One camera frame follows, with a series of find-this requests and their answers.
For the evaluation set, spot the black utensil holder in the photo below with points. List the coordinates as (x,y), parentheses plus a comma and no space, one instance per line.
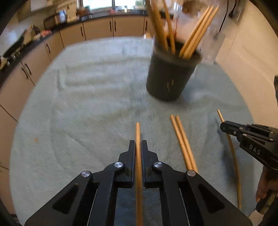
(167,76)

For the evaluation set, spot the kitchen window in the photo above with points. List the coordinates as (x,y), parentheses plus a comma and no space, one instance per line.
(97,3)

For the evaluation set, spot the bunch of wooden chopsticks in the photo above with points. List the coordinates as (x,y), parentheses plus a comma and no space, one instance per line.
(159,28)

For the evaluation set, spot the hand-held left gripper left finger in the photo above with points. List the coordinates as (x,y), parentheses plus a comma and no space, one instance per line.
(131,165)

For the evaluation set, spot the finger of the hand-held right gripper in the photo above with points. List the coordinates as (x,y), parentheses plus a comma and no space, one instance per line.
(228,129)
(237,125)

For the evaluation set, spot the clear glass pitcher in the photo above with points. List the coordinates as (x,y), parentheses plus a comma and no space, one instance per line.
(214,37)

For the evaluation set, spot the person's right hand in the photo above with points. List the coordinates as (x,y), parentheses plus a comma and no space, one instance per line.
(268,182)

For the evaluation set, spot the beige kitchen cabinets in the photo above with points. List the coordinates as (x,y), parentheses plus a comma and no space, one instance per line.
(97,28)

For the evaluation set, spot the black kitchen countertop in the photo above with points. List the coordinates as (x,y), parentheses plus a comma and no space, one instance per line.
(97,17)

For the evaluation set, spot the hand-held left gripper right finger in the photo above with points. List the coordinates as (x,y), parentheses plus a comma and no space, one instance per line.
(146,165)

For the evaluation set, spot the dark cooking pot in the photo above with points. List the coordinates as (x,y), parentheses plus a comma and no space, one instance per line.
(83,12)

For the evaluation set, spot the silver rice cooker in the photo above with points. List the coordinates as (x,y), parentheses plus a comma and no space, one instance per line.
(55,19)

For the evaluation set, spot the tan bamboo chopstick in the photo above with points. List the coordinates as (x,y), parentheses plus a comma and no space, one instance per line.
(235,167)
(138,163)
(187,145)
(182,145)

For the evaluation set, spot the grey-green tablecloth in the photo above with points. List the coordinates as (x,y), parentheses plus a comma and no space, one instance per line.
(86,108)

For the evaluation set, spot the black wok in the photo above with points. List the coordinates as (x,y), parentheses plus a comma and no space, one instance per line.
(13,47)

